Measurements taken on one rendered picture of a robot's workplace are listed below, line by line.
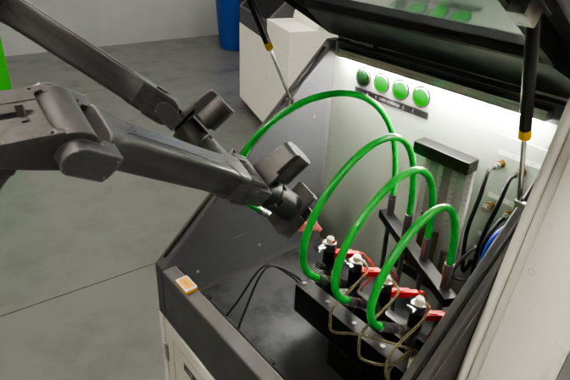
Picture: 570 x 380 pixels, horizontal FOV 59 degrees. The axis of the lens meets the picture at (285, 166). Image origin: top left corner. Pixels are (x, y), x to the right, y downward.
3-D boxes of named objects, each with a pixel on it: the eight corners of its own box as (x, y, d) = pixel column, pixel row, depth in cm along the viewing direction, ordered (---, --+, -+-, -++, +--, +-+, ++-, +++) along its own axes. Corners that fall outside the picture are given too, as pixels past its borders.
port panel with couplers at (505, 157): (459, 260, 115) (489, 136, 101) (467, 255, 117) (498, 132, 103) (512, 292, 106) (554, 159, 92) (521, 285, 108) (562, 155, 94)
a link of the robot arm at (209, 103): (153, 104, 106) (150, 110, 98) (192, 67, 105) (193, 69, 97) (193, 144, 109) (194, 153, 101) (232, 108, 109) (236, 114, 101)
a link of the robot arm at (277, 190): (236, 181, 95) (243, 198, 91) (261, 156, 94) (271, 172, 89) (260, 198, 99) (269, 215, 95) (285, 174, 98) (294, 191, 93)
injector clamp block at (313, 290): (292, 332, 123) (295, 282, 116) (322, 314, 129) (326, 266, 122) (401, 433, 100) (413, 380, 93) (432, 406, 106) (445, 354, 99)
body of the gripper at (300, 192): (320, 200, 97) (296, 181, 93) (285, 239, 98) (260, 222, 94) (305, 184, 102) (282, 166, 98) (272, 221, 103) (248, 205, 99)
